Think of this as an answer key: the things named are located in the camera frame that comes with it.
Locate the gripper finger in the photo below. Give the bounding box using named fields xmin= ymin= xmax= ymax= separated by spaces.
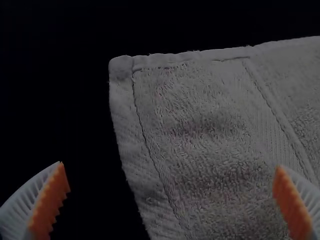
xmin=271 ymin=164 xmax=320 ymax=240
xmin=0 ymin=161 xmax=72 ymax=240

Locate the pale towel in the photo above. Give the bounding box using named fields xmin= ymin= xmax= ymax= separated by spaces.
xmin=107 ymin=35 xmax=320 ymax=240

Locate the black mat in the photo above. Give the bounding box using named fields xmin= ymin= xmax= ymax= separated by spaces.
xmin=0 ymin=0 xmax=320 ymax=240

